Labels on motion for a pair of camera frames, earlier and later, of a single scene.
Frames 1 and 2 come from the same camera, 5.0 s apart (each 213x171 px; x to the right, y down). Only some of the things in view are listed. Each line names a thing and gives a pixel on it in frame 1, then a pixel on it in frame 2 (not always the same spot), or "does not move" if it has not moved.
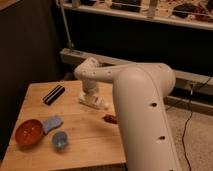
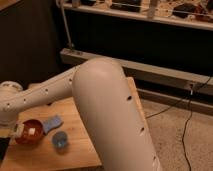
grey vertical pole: x=70 y=45 does not move
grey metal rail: x=199 y=82 does not move
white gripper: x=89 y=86 to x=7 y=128
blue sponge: x=51 y=122 does not move
